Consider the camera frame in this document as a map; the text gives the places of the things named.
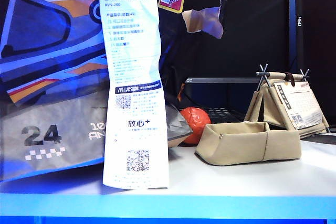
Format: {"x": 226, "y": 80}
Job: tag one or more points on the white desk calendar card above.
{"x": 302, "y": 103}

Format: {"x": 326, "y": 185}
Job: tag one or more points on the brown printed paper bag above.
{"x": 52, "y": 51}

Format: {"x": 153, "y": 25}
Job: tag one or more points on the black computer keyboard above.
{"x": 225, "y": 116}

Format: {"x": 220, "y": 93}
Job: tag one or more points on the long white printed receipt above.
{"x": 134, "y": 77}

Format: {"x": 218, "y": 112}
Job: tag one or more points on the reddish orange fruit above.
{"x": 197, "y": 124}

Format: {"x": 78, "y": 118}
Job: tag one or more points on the beige fabric tray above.
{"x": 236, "y": 148}

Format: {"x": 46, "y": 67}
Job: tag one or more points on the large black computer monitor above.
{"x": 249, "y": 37}

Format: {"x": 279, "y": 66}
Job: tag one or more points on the black HSD computer monitor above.
{"x": 317, "y": 37}

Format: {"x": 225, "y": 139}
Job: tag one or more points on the beige fabric calendar stand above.
{"x": 273, "y": 108}

